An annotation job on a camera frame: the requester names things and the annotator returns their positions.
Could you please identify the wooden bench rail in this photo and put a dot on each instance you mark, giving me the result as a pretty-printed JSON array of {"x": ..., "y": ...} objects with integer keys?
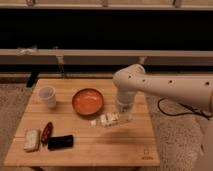
[{"x": 32, "y": 56}]

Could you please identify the white rectangular sponge block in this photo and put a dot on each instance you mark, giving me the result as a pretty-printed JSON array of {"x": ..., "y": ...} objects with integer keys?
[{"x": 32, "y": 140}]

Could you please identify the clear plastic bottle white label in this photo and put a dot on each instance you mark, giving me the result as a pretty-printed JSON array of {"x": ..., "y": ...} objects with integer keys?
[{"x": 108, "y": 120}]

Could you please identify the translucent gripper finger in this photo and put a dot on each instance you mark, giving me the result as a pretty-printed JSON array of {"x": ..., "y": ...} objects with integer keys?
[{"x": 126, "y": 117}]

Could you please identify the black rectangular block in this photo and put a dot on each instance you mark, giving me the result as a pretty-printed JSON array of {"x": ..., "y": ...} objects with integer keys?
[{"x": 60, "y": 142}]

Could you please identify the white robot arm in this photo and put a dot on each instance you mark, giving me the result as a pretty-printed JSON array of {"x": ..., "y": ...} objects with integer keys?
[{"x": 190, "y": 89}]

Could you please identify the orange ceramic bowl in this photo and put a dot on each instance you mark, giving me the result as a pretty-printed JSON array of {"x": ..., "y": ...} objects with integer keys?
[{"x": 87, "y": 101}]

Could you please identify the red chili pepper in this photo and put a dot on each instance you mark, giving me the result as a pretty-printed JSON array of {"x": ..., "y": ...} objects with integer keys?
[{"x": 46, "y": 133}]

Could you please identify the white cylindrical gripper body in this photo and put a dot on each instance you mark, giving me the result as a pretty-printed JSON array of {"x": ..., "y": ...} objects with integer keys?
[{"x": 125, "y": 100}]

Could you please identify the white plastic cup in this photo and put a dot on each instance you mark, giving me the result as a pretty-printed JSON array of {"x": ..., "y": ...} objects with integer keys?
[{"x": 47, "y": 96}]

